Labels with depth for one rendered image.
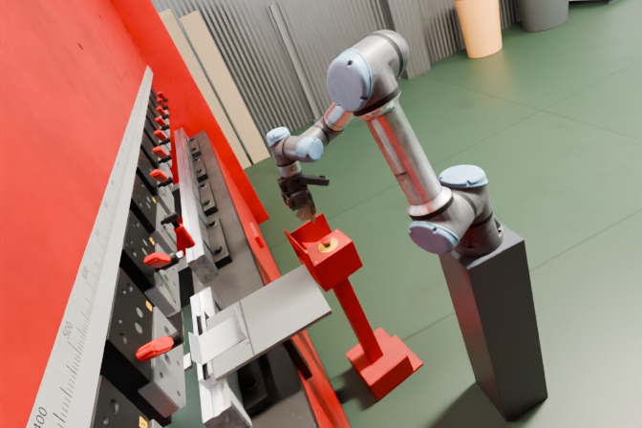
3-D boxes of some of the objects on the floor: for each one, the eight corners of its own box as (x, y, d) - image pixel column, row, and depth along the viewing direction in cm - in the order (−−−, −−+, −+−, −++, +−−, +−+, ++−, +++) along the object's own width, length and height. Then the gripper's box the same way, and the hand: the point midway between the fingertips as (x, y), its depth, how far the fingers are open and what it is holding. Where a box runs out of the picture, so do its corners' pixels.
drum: (488, 41, 478) (479, -19, 445) (514, 45, 440) (505, -21, 407) (457, 57, 474) (444, -3, 441) (480, 61, 436) (468, -4, 403)
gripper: (273, 175, 136) (292, 225, 145) (283, 183, 128) (303, 236, 138) (295, 164, 138) (313, 215, 148) (306, 172, 130) (324, 224, 140)
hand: (314, 219), depth 143 cm, fingers closed
